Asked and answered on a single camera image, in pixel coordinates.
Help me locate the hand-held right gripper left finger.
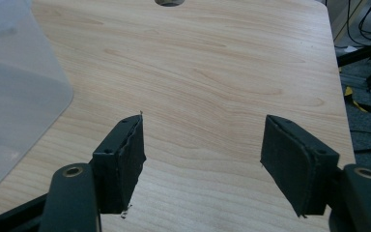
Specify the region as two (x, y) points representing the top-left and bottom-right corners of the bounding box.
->
(90, 113), (148, 216)

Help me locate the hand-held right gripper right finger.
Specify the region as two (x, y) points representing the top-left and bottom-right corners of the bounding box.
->
(259, 114), (341, 218)

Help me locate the clear plastic storage box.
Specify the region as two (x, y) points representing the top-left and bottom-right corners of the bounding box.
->
(0, 0), (74, 202)

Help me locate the yellow black striped tape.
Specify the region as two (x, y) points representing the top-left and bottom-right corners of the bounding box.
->
(344, 86), (370, 114)

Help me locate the dark round table grommet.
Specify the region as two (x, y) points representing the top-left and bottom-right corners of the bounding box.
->
(154, 0), (186, 8)

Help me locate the black floor cable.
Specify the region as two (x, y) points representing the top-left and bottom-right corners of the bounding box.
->
(350, 129), (371, 155)

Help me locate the black cable bundle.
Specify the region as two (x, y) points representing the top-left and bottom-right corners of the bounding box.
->
(346, 0), (371, 46)

